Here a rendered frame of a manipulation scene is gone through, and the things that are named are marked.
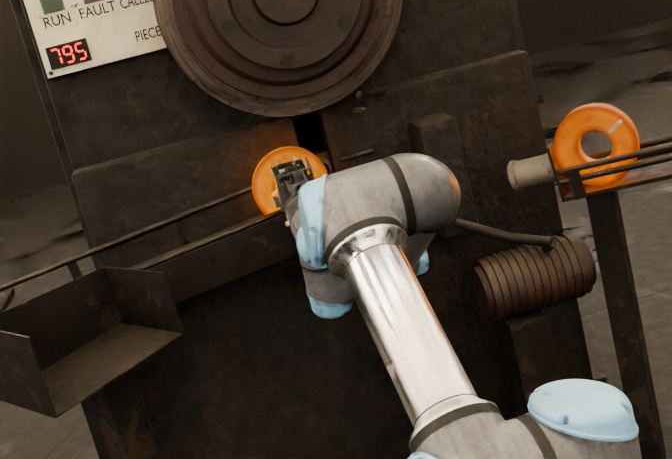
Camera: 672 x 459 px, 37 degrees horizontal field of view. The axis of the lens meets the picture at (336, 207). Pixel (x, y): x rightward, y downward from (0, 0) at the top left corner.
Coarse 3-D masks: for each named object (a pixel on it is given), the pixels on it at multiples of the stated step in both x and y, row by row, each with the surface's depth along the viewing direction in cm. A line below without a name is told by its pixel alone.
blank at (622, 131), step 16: (576, 112) 186; (592, 112) 184; (608, 112) 183; (560, 128) 188; (576, 128) 186; (592, 128) 185; (608, 128) 184; (624, 128) 183; (560, 144) 189; (576, 144) 188; (624, 144) 184; (560, 160) 190; (576, 160) 188; (592, 160) 189; (624, 160) 185; (608, 176) 187
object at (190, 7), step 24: (192, 0) 182; (384, 0) 190; (192, 24) 185; (360, 24) 188; (192, 48) 186; (216, 48) 185; (360, 48) 191; (216, 72) 187; (240, 72) 187; (264, 72) 187; (288, 72) 188; (312, 72) 188; (336, 72) 191; (264, 96) 190; (288, 96) 191
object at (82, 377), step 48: (96, 288) 182; (144, 288) 175; (0, 336) 160; (48, 336) 176; (96, 336) 182; (144, 336) 176; (0, 384) 167; (48, 384) 168; (96, 384) 162; (144, 432) 174
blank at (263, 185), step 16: (272, 160) 197; (288, 160) 198; (304, 160) 198; (320, 160) 199; (256, 176) 197; (272, 176) 198; (320, 176) 199; (256, 192) 198; (272, 192) 198; (272, 208) 199
